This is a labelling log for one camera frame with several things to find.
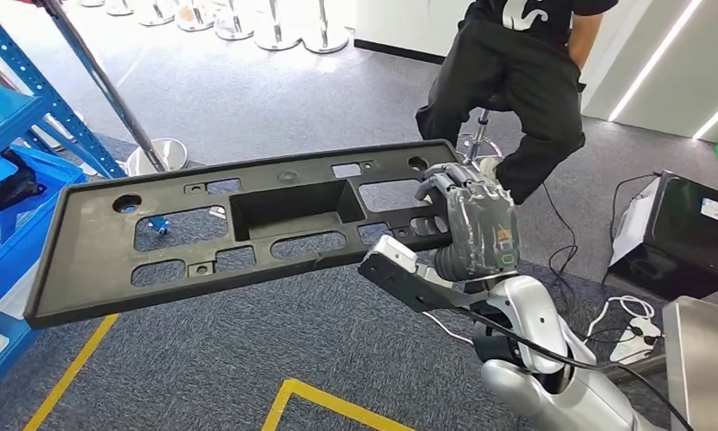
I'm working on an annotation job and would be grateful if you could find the black floor cable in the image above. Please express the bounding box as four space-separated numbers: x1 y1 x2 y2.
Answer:
539 172 661 286

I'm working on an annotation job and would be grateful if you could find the black box with white side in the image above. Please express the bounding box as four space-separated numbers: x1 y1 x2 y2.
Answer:
601 171 718 303

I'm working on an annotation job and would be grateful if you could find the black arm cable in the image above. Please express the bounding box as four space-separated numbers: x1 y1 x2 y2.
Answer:
451 306 696 431

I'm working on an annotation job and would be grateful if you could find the yellow floor tape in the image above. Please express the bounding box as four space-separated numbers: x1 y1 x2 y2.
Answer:
22 313 119 431
260 377 416 431

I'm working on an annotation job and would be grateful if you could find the dark grey floor carpet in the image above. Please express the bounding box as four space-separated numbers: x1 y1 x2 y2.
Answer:
0 133 670 431

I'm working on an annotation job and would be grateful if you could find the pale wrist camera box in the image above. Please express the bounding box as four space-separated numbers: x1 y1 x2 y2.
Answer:
357 234 491 314

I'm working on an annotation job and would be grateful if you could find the white power strip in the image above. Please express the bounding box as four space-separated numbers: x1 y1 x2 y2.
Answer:
609 315 663 365

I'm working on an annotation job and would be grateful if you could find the black plastic plate frame part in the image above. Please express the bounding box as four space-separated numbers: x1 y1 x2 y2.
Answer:
24 139 462 330

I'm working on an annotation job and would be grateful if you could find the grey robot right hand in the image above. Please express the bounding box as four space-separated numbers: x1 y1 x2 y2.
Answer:
415 163 521 284

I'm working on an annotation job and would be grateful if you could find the blue storage bin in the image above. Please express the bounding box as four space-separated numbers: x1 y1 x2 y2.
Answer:
0 144 88 311

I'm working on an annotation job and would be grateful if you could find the person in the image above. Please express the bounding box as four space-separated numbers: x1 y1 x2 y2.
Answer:
415 0 620 207

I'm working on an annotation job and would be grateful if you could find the black item in bin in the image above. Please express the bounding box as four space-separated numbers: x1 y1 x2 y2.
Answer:
0 148 46 226

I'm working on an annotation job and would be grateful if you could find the white floor cable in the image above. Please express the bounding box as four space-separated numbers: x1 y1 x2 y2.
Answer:
584 295 658 340

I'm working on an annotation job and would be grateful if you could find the blue metal shelf rack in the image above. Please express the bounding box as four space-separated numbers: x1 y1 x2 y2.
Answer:
0 0 171 411

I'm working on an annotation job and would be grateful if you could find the chrome stool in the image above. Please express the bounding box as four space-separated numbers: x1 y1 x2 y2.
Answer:
453 89 506 164

